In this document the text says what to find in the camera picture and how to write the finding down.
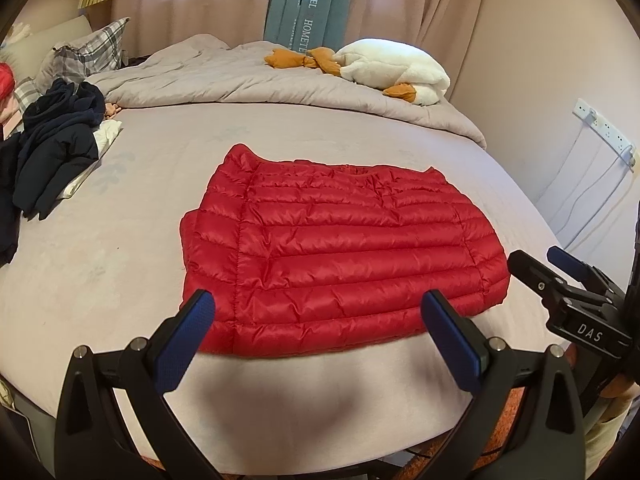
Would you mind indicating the red puffer jacket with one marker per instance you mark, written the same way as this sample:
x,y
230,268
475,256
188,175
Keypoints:
x,y
340,260
5,85

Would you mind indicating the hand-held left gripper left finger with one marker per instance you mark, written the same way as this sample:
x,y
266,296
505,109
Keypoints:
x,y
182,345

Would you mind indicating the pink curtain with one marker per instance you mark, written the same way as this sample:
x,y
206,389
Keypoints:
x,y
425,10
200,5

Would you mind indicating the dark navy jacket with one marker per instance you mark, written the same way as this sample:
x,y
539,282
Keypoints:
x,y
9,200

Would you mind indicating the grey duvet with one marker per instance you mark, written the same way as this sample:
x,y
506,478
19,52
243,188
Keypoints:
x,y
225,80

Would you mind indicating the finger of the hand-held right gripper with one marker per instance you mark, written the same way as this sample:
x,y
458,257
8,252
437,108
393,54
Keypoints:
x,y
567,262
535,275

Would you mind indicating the folded red puffer jacket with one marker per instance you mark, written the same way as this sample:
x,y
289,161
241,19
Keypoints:
x,y
5,85

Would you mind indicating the orange rug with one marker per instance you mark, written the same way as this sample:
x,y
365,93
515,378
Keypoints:
x,y
505,410

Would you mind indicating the white cloth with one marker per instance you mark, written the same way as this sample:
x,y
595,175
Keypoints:
x,y
107,132

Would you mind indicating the plaid pillow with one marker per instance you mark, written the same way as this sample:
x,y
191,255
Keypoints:
x,y
100,45

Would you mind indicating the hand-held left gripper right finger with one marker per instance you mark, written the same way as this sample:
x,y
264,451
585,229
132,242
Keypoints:
x,y
452,350

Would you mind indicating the person's right hand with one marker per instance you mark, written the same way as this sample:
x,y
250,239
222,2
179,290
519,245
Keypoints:
x,y
625,387

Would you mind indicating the teal curtain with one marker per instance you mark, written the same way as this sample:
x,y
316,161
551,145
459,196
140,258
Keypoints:
x,y
285,10

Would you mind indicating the plaid cloth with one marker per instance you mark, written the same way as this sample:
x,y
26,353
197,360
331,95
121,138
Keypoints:
x,y
27,95

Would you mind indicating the white goose plush toy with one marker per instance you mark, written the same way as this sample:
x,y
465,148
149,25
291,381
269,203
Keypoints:
x,y
390,65

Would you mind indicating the navy hoodie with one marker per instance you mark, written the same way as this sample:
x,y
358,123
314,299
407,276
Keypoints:
x,y
60,130

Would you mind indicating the small peach fabric item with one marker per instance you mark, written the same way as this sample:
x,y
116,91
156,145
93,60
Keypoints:
x,y
111,110

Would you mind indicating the bed with pink-grey sheet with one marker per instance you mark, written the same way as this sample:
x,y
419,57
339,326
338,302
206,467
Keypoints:
x,y
125,260

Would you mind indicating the white wall power strip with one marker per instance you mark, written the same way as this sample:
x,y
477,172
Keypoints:
x,y
602,127

